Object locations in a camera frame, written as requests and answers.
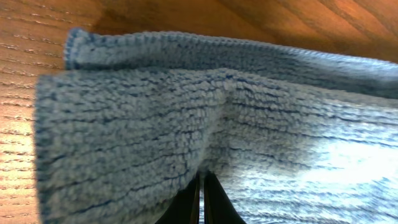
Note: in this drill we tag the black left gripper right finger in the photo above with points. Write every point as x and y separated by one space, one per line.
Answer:
217 206

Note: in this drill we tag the blue microfiber cloth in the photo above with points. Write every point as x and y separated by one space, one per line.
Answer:
293 135

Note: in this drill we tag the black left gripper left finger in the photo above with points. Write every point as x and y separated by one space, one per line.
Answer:
185 207

